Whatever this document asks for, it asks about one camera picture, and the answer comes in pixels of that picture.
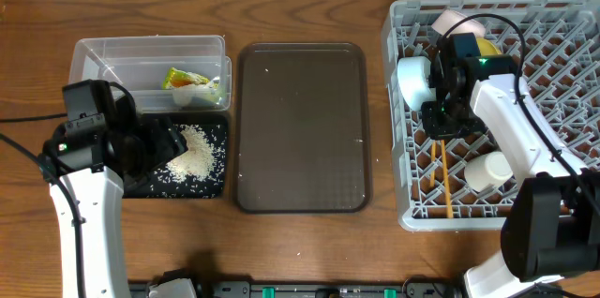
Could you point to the pink white bowl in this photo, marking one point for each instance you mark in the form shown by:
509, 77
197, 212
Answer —
450, 17

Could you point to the white tissue wad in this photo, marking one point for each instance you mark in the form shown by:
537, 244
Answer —
197, 95

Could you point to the yellow plate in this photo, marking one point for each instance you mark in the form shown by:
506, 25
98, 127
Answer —
487, 48

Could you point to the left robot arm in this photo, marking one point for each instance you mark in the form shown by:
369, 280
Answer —
89, 161

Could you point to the black plastic tray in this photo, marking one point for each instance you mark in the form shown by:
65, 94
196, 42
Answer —
151, 187

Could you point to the grey dishwasher rack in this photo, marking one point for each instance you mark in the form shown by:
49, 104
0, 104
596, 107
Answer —
561, 67

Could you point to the clear plastic bin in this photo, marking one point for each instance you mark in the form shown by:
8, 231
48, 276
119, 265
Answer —
140, 64

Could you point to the white green cup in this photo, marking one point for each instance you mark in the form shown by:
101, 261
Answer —
487, 171

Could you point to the wooden chopstick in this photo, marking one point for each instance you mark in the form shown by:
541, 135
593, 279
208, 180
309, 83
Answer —
446, 184
432, 176

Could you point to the light blue bowl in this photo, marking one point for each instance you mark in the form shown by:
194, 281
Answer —
412, 77

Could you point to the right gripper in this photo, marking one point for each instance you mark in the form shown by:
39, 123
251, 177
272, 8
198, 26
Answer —
446, 128

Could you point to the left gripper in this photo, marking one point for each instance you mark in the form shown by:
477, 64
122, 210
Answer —
166, 142

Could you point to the pile of white rice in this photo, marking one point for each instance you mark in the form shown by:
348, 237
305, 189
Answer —
203, 160

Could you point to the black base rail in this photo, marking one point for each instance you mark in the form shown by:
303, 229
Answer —
245, 287

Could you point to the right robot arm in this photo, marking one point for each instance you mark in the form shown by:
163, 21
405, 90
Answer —
552, 230

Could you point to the brown plastic serving tray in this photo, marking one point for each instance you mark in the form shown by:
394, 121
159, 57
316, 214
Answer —
302, 129

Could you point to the green snack wrapper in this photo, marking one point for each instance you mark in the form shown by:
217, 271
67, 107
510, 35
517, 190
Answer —
177, 78

